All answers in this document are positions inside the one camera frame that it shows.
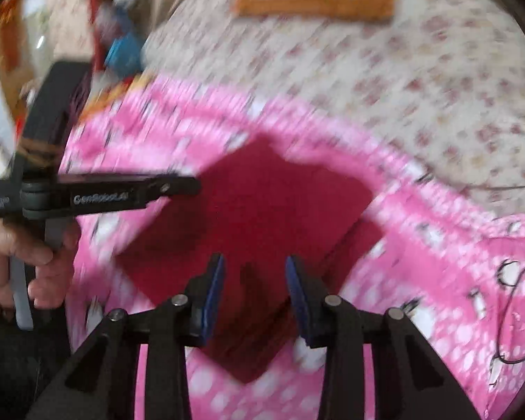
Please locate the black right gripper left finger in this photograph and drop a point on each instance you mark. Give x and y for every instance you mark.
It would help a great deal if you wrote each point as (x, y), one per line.
(99, 380)

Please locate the floral cream bedsheet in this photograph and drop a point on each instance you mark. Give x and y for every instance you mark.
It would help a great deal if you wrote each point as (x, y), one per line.
(443, 81)

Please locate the red knit garment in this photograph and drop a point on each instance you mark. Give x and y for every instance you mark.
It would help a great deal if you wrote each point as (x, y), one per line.
(256, 209)

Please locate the blue cloth item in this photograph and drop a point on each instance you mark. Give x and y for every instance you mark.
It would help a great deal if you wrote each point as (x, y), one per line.
(124, 57)

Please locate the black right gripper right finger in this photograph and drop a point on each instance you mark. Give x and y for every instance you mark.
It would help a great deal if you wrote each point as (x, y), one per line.
(410, 380)

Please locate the pink penguin blanket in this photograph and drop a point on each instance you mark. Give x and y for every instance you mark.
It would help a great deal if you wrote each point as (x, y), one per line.
(456, 270)

